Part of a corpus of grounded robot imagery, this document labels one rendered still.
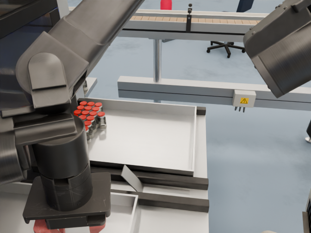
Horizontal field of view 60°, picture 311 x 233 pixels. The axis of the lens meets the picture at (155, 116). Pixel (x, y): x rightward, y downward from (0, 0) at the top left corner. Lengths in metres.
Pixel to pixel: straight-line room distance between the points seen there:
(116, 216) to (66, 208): 0.23
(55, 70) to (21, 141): 0.08
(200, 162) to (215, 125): 1.62
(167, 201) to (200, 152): 0.19
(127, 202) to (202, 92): 1.21
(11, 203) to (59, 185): 0.33
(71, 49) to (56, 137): 0.10
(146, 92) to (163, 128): 0.97
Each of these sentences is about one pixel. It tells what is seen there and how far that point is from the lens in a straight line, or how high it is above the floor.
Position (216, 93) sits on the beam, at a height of 0.51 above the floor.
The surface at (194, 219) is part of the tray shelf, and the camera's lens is 0.57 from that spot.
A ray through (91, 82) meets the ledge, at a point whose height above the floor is 0.88.
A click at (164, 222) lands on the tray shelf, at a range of 0.56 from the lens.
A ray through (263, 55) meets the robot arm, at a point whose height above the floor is 1.25.
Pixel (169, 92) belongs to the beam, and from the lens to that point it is 1.69.
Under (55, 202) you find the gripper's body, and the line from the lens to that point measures 0.35.
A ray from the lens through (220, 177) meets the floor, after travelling 1.86.
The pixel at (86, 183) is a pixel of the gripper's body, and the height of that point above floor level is 1.10.
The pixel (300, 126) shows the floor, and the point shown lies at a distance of 2.51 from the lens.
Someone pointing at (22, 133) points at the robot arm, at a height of 1.18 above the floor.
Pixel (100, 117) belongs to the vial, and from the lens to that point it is 0.75.
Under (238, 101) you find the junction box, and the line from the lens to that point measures 1.67.
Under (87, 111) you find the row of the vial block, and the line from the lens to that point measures 0.77.
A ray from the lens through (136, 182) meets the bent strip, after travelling 0.59.
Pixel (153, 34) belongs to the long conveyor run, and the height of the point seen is 0.86.
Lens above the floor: 1.35
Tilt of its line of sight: 35 degrees down
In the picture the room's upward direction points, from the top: straight up
